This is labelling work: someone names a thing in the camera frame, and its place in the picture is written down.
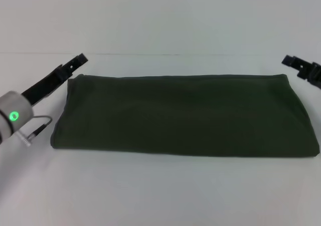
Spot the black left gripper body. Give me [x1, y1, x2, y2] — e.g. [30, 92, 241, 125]
[21, 64, 72, 106]

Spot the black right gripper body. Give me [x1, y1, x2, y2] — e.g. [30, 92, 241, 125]
[296, 61, 321, 90]

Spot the dark green shirt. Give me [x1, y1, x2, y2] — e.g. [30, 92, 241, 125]
[50, 73, 321, 159]

